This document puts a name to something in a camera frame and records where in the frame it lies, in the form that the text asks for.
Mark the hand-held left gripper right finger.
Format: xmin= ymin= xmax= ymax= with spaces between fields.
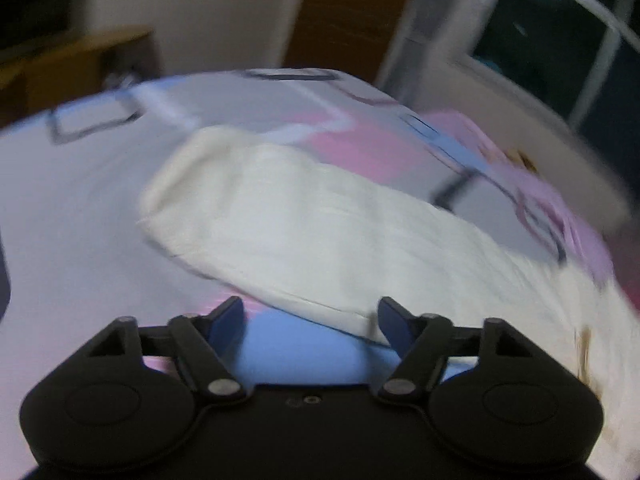
xmin=377 ymin=297 xmax=537 ymax=404

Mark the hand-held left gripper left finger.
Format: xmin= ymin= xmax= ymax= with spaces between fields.
xmin=86 ymin=296 xmax=249 ymax=402

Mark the cream large garment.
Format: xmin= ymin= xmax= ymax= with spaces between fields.
xmin=137 ymin=125 xmax=640 ymax=461

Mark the patterned bed sheet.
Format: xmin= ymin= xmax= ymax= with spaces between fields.
xmin=0 ymin=67 xmax=640 ymax=480

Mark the pink blanket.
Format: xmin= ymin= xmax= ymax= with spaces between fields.
xmin=425 ymin=109 xmax=617 ymax=281

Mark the yellow soft toy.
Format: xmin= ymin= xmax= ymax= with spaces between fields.
xmin=504 ymin=149 xmax=537 ymax=173

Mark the wooden cabinet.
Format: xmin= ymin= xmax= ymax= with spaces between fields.
xmin=0 ymin=25 xmax=164 ymax=128

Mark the wooden door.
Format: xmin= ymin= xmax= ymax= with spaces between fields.
xmin=282 ymin=0 xmax=422 ymax=83

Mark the window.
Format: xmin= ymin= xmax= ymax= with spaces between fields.
xmin=467 ymin=0 xmax=640 ymax=138

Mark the dark television screen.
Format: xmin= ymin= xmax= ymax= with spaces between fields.
xmin=0 ymin=0 xmax=77 ymax=65

